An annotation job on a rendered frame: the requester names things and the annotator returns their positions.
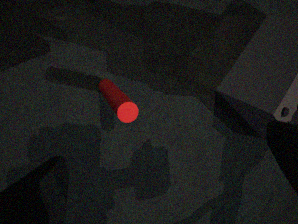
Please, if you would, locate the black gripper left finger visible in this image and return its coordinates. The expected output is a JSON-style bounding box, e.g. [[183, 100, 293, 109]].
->
[[0, 156, 69, 224]]

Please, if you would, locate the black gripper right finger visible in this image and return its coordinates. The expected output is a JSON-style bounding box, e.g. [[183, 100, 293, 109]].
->
[[266, 120, 298, 194]]

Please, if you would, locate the red peg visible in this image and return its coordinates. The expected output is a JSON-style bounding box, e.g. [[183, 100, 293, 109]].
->
[[98, 79, 138, 123]]

